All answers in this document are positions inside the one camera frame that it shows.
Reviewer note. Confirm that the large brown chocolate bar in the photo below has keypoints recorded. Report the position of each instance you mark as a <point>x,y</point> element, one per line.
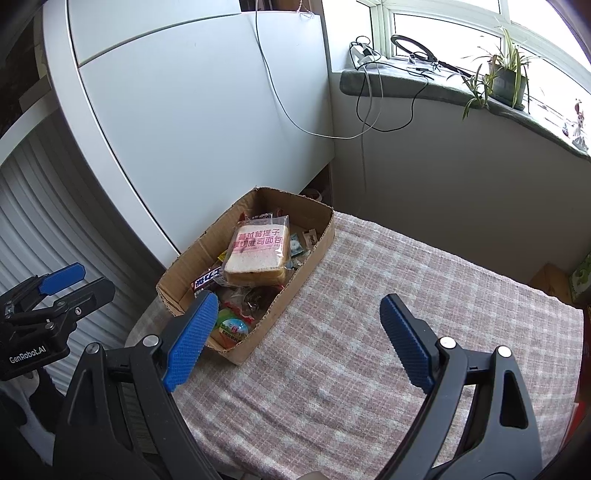
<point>207,279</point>

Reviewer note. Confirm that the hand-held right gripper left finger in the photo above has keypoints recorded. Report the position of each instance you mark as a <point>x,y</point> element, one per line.
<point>194,337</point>

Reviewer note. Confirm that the green candy packet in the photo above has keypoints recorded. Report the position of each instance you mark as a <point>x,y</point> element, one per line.
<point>233,327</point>

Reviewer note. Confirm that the green printed bag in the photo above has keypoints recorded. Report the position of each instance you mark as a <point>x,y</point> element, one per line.
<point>581,281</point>

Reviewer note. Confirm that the red-edged clear snack packet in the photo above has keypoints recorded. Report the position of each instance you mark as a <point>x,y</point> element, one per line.
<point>251,297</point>

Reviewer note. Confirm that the small brown carton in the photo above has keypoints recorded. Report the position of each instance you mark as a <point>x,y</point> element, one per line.
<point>549,284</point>

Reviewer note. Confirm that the white ribbed shutter door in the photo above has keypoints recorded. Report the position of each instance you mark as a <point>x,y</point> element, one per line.
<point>46,221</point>

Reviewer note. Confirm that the white cabinet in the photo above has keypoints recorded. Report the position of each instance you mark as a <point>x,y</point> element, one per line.
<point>184,115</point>

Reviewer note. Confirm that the white power strip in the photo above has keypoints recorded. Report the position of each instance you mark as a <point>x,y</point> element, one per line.
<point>364,55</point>

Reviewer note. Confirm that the sliced bread packet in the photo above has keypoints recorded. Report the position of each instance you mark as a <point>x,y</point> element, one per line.
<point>256,258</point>

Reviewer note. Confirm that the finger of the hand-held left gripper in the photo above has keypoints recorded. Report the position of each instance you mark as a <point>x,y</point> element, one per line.
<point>62,278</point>
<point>92,295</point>

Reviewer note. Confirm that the cardboard box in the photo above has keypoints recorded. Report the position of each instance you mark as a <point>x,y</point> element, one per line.
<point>286,295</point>

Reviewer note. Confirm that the small figurine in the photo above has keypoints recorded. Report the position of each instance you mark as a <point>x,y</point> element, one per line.
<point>577,124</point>

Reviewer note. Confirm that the potted spider plant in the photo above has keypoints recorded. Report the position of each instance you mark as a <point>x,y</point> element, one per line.
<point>508,85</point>

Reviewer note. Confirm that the white-framed window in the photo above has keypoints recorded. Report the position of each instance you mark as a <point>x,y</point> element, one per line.
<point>461,25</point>

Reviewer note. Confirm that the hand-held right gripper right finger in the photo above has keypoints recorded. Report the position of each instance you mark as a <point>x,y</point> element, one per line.
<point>408,341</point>

